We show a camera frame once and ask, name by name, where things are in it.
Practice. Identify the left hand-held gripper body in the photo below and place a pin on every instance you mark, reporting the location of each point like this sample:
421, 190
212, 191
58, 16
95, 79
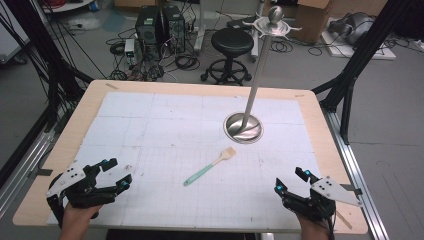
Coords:
71, 191

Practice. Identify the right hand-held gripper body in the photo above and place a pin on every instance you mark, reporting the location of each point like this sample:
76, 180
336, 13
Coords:
323, 200

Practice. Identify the person's left hand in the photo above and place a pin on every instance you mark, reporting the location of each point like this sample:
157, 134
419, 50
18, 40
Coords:
78, 221

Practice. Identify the person's right hand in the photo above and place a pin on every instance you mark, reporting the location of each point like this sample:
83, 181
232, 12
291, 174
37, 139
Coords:
313, 230

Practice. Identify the thin wooden stick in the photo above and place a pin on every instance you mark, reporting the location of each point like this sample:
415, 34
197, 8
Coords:
343, 220

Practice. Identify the white grid mat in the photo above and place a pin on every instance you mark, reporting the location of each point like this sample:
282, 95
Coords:
200, 186

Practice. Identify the metal utensil stand with hooks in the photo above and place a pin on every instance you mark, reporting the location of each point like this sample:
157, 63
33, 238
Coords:
255, 83

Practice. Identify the small grey power supply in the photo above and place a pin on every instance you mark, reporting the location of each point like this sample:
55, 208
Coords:
129, 50

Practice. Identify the white flat board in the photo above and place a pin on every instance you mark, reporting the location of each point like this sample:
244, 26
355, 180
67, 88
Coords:
376, 53

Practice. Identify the black computer tower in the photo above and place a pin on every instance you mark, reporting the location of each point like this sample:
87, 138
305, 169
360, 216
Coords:
175, 28
148, 26

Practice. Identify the black round stool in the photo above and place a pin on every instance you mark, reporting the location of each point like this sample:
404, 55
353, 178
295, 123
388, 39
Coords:
231, 43

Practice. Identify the brown cardboard box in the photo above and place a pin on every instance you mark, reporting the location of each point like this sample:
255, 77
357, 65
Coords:
311, 20

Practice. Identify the grey bag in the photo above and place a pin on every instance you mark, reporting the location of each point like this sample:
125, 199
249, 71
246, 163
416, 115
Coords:
353, 26

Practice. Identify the aluminium rail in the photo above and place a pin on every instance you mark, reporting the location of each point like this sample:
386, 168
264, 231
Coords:
356, 180
23, 166

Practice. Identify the black metal frame stand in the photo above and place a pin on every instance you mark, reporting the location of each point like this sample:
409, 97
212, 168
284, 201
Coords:
353, 66
50, 66

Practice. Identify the white metal post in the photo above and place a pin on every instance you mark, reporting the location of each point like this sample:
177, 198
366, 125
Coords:
200, 30

